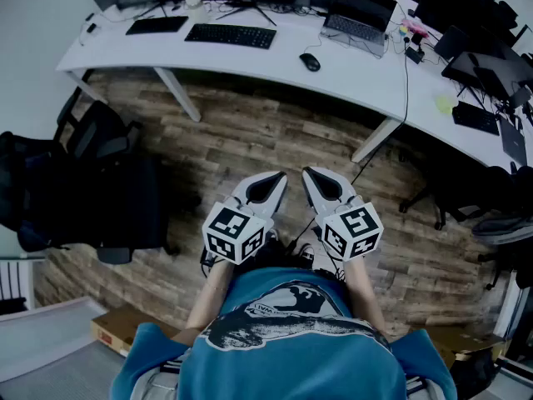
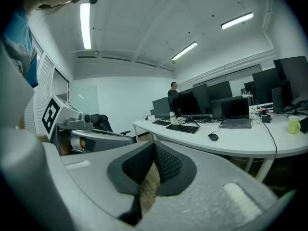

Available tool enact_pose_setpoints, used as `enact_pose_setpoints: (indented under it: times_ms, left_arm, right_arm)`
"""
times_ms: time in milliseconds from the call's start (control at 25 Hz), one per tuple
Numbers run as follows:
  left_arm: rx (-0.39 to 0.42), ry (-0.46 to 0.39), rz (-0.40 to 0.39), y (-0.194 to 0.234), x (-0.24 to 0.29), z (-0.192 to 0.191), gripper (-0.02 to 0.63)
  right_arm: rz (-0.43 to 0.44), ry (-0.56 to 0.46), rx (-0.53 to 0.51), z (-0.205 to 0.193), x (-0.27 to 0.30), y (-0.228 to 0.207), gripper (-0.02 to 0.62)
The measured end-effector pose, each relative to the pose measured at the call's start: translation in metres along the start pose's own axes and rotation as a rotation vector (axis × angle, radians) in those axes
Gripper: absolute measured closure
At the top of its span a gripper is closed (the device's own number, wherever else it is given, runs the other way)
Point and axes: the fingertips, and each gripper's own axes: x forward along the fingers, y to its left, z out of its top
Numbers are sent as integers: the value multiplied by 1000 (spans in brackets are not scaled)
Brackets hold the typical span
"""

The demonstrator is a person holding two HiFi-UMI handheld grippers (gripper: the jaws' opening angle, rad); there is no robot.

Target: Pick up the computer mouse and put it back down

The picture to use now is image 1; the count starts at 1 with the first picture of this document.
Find pink box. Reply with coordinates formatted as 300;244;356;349
400;17;430;39

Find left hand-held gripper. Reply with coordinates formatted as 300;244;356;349
202;171;289;265

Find small black keyboard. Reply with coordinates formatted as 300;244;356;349
125;15;190;37

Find white radiator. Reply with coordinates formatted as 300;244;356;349
0;258;35;313

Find medium black keyboard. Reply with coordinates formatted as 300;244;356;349
452;100;501;136

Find black wired mouse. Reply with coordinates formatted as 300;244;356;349
299;52;321;73

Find pale yellow mug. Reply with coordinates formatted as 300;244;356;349
435;93;456;114

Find flat cardboard box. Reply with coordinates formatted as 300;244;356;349
90;304;180;358

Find black bag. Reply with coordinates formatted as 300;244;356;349
451;350;505;400

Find dark grey closed laptop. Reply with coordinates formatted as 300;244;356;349
498;117;529;166

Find dark grey office chair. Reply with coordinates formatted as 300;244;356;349
471;214;533;291

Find grey striped strap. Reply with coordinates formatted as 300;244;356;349
406;375;449;400
132;358;184;400

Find person's left forearm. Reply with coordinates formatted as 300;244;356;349
185;258;234;333

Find black mesh office chair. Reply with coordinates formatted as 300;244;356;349
53;85;142;162

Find open cardboard box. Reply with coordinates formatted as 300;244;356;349
416;325;507;370

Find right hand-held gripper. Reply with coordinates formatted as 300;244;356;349
301;166;384;262

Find black mouse cable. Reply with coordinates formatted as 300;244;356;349
302;31;328;56

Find large black keyboard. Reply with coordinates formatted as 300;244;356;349
184;23;277;51

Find person's black trousers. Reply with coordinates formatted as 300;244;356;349
249;231;342;281

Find person's right forearm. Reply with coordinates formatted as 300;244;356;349
339;256;386;335

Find black monitor with splayed stand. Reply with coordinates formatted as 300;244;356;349
441;50;533;99

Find person's blue printed t-shirt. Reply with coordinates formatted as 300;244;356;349
112;267;457;400

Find black padded office chair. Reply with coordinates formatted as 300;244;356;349
0;130;181;266

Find white bottle with metal lid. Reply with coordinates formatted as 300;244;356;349
184;0;209;23

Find white desk leg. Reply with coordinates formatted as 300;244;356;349
351;117;403;164
66;69;109;106
153;67;202;123

